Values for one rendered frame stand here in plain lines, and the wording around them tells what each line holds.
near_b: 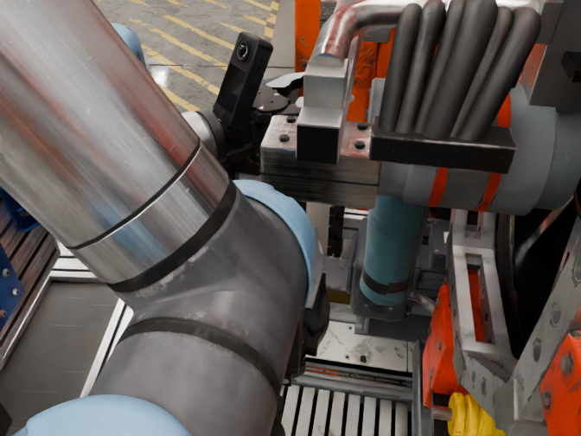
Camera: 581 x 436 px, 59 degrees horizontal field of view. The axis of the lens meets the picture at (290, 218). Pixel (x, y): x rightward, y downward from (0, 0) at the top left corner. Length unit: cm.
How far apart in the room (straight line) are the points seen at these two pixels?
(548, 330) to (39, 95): 35
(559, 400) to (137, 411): 29
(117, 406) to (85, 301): 117
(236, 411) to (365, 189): 23
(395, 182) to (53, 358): 91
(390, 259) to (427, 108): 49
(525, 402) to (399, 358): 89
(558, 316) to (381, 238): 42
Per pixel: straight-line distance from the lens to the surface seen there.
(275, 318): 23
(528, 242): 83
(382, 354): 133
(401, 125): 34
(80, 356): 123
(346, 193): 39
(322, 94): 36
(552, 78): 55
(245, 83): 64
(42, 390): 121
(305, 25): 103
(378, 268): 83
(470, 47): 35
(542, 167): 55
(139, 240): 21
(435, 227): 114
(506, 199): 56
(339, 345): 133
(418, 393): 118
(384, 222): 77
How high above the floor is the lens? 115
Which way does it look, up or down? 40 degrees down
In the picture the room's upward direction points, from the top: straight up
